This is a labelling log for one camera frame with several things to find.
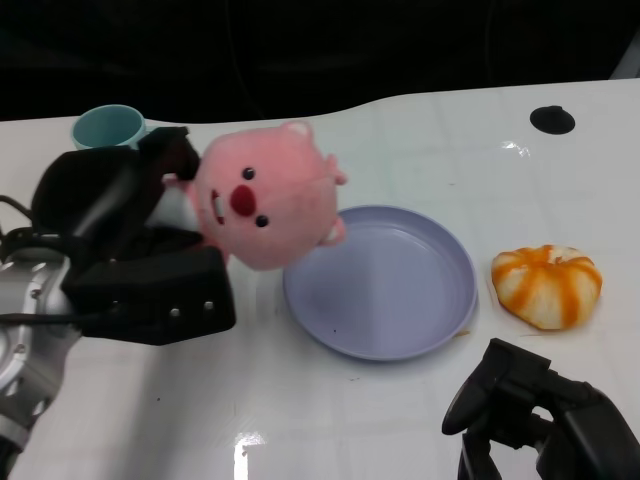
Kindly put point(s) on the lavender plastic plate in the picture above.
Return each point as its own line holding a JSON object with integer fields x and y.
{"x": 385, "y": 290}

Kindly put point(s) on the pink plush doll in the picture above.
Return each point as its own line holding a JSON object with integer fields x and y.
{"x": 265, "y": 197}

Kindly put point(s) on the black round table grommet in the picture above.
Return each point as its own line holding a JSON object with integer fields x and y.
{"x": 552, "y": 120}

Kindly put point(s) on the orange striped bun toy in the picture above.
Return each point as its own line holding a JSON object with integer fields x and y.
{"x": 547, "y": 286}

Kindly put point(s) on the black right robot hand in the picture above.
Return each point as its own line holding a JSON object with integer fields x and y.
{"x": 540, "y": 420}

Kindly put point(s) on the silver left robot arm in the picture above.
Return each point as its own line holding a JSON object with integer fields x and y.
{"x": 30, "y": 330}

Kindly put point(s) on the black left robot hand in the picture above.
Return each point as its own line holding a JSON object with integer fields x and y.
{"x": 130, "y": 250}

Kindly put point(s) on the teal plastic mug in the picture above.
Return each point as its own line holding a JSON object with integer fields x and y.
{"x": 107, "y": 127}

